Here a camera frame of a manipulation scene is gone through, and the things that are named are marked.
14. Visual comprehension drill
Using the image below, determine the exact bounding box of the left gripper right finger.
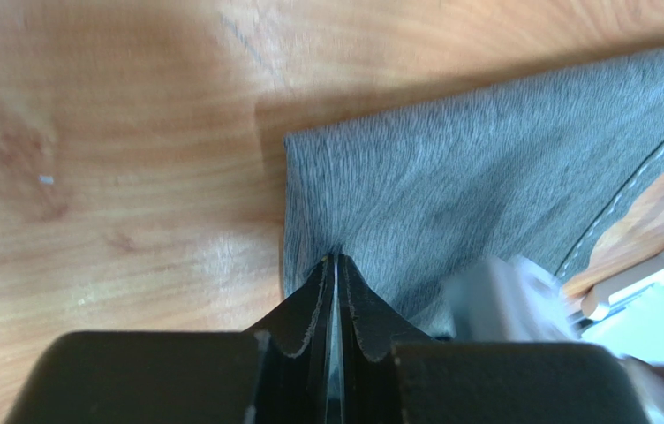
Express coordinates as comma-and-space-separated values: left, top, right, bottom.
336, 254, 434, 423

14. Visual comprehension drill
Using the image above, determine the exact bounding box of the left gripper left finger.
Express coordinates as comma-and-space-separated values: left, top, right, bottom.
244, 254, 337, 423

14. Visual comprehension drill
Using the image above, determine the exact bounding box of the grey stitched cloth napkin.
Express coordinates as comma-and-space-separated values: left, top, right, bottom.
283, 48, 664, 336

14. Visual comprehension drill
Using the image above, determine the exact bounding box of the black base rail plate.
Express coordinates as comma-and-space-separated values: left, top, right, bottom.
571, 251, 664, 366

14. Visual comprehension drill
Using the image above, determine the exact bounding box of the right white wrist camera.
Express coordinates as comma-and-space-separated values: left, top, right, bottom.
445, 256, 578, 343

